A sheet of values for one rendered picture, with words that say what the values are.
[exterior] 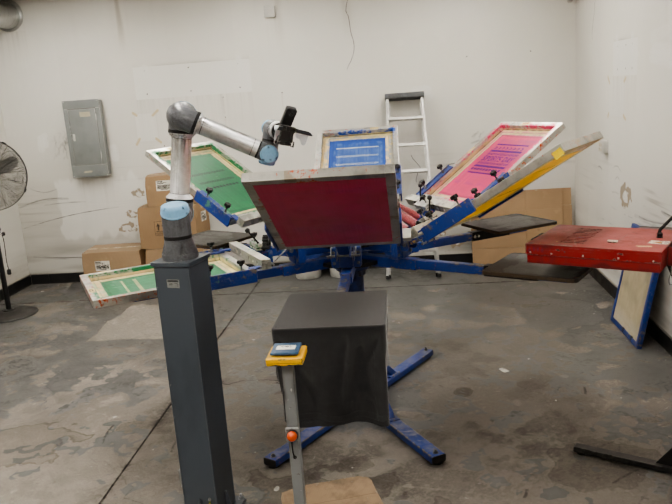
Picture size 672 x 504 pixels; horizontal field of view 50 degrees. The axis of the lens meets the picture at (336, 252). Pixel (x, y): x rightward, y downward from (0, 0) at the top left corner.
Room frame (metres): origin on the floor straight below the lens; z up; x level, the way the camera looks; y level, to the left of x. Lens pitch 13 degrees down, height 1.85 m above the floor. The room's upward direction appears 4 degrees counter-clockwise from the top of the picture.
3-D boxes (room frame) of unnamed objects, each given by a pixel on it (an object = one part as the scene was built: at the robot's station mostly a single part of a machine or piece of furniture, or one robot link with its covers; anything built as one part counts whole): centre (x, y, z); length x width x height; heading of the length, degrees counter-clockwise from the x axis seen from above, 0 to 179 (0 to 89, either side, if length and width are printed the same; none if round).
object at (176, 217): (2.97, 0.66, 1.37); 0.13 x 0.12 x 0.14; 6
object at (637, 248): (3.17, -1.24, 1.06); 0.61 x 0.46 x 0.12; 54
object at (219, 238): (4.40, 0.46, 0.91); 1.34 x 0.40 x 0.08; 54
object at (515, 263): (3.61, -0.63, 0.91); 1.34 x 0.40 x 0.08; 54
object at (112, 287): (3.63, 0.74, 1.05); 1.08 x 0.61 x 0.23; 114
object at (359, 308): (2.89, 0.03, 0.95); 0.48 x 0.44 x 0.01; 174
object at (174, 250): (2.96, 0.66, 1.25); 0.15 x 0.15 x 0.10
